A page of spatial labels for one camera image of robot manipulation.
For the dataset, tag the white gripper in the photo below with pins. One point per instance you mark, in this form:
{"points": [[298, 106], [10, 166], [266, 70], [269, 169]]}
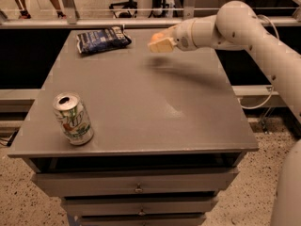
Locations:
{"points": [[182, 37]]}

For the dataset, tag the orange fruit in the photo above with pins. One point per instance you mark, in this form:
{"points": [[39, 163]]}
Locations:
{"points": [[156, 37]]}

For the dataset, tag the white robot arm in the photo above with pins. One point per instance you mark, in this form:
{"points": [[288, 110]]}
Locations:
{"points": [[236, 27]]}

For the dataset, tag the blue chip bag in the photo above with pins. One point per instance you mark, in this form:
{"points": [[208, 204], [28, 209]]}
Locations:
{"points": [[103, 40]]}

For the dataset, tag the grey drawer cabinet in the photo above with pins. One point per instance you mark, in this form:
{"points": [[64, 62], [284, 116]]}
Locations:
{"points": [[148, 111]]}

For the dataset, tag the white green soda can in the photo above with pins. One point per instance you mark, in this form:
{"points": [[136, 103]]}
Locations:
{"points": [[72, 116]]}

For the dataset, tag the top drawer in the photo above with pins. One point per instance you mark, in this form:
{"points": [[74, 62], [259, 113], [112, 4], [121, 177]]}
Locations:
{"points": [[81, 184]]}

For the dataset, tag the drawer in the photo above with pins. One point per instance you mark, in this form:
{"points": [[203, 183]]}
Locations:
{"points": [[81, 184], [139, 206], [151, 220]]}

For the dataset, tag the middle drawer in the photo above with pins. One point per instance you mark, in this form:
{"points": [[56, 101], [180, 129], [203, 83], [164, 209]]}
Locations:
{"points": [[139, 206]]}

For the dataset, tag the bottom drawer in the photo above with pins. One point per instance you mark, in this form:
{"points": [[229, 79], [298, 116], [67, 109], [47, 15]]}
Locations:
{"points": [[151, 220]]}

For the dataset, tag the metal railing frame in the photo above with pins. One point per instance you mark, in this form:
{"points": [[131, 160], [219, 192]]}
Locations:
{"points": [[96, 13]]}

